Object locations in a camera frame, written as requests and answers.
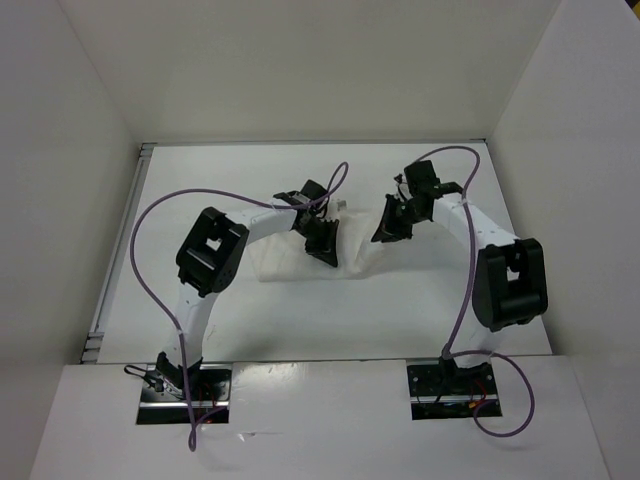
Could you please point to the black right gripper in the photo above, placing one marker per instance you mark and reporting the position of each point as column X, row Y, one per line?
column 389, row 230

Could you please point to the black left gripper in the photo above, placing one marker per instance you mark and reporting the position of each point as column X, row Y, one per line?
column 325, row 250

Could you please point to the white pleated skirt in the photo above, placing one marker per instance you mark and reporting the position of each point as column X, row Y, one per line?
column 282, row 258

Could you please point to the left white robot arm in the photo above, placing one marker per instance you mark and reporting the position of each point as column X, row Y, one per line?
column 209, row 259

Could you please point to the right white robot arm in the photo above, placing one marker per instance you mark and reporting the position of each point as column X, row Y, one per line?
column 505, row 284

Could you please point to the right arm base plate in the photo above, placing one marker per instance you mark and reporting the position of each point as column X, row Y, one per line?
column 442, row 390

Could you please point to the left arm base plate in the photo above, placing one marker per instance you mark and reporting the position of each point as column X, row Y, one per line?
column 159, row 405

